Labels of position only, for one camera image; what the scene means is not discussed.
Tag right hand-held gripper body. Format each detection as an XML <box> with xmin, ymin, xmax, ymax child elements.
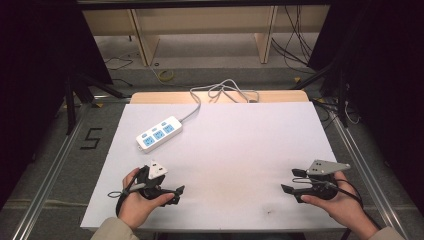
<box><xmin>299</xmin><ymin>159</ymin><xmax>352</xmax><ymax>202</ymax></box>

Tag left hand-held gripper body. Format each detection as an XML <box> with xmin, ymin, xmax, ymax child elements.
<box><xmin>135</xmin><ymin>159</ymin><xmax>176</xmax><ymax>201</ymax></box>

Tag white power strip blue sockets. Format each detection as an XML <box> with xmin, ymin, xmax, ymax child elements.
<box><xmin>135</xmin><ymin>115</ymin><xmax>184</xmax><ymax>154</ymax></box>

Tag person's left hand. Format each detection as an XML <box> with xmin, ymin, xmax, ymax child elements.
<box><xmin>118</xmin><ymin>167</ymin><xmax>176</xmax><ymax>232</ymax></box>

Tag person's right hand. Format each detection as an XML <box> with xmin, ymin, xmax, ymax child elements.
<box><xmin>300</xmin><ymin>171</ymin><xmax>380</xmax><ymax>240</ymax></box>

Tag white board table cover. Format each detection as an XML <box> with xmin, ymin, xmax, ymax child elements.
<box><xmin>80</xmin><ymin>101</ymin><xmax>346</xmax><ymax>233</ymax></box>

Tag wooden table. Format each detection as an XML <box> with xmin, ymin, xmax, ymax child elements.
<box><xmin>129</xmin><ymin>90</ymin><xmax>310</xmax><ymax>105</ymax></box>

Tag black metal stand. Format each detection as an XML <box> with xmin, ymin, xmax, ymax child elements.
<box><xmin>64</xmin><ymin>73</ymin><xmax>132</xmax><ymax>136</ymax></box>
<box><xmin>292</xmin><ymin>58</ymin><xmax>350</xmax><ymax>129</ymax></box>

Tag black curtain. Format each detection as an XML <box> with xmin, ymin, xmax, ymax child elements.
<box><xmin>0</xmin><ymin>0</ymin><xmax>114</xmax><ymax>211</ymax></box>
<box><xmin>307</xmin><ymin>0</ymin><xmax>424</xmax><ymax>214</ymax></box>

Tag light wooden bench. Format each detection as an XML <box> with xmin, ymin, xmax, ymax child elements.
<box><xmin>82</xmin><ymin>4</ymin><xmax>332</xmax><ymax>67</ymax></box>

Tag right hand-held gripper cable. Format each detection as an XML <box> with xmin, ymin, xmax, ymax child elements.
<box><xmin>292</xmin><ymin>177</ymin><xmax>383</xmax><ymax>240</ymax></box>

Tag hand-held gripper cable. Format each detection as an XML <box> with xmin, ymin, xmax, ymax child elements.
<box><xmin>292</xmin><ymin>177</ymin><xmax>383</xmax><ymax>240</ymax></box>
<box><xmin>106</xmin><ymin>169</ymin><xmax>148</xmax><ymax>218</ymax></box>

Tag aluminium floor rail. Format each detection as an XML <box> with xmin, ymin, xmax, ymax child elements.
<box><xmin>328</xmin><ymin>105</ymin><xmax>403</xmax><ymax>240</ymax></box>
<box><xmin>12</xmin><ymin>102</ymin><xmax>93</xmax><ymax>240</ymax></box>

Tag left hand-held gripper cable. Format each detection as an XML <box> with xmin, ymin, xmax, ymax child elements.
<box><xmin>106</xmin><ymin>169</ymin><xmax>148</xmax><ymax>218</ymax></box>

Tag white floor cable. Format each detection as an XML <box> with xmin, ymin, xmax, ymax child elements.
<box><xmin>343</xmin><ymin>99</ymin><xmax>362</xmax><ymax>125</ymax></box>

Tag white power strip cable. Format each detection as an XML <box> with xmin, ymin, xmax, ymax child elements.
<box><xmin>178</xmin><ymin>78</ymin><xmax>260</xmax><ymax>124</ymax></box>

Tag yellow coiled cable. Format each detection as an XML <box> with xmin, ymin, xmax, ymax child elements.
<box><xmin>157</xmin><ymin>69</ymin><xmax>175</xmax><ymax>83</ymax></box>

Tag thin black floor cable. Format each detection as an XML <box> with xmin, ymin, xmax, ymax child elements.
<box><xmin>104</xmin><ymin>55</ymin><xmax>134</xmax><ymax>88</ymax></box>

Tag bundle of black floor cables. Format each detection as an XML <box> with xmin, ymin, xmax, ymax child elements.
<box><xmin>270</xmin><ymin>4</ymin><xmax>318</xmax><ymax>75</ymax></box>

